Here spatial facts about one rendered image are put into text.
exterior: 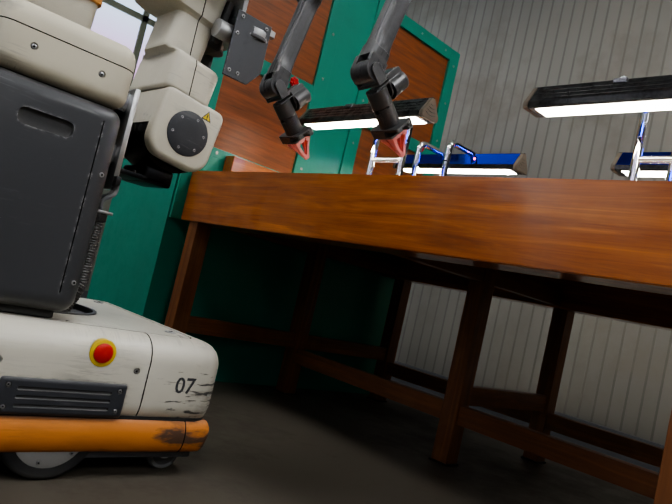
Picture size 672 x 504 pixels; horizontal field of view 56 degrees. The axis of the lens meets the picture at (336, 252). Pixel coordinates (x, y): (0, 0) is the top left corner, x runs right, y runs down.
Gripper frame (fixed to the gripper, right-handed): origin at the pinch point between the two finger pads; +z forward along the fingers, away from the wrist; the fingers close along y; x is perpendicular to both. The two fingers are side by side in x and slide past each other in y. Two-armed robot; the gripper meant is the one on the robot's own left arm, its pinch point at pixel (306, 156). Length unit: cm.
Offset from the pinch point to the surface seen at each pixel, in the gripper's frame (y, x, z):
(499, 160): -23, -65, 40
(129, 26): 224, -78, -44
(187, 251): 38, 37, 17
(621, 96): -92, -25, -2
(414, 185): -61, 17, -3
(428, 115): -31.1, -27.0, 1.2
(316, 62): 48, -59, -10
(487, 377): 31, -71, 184
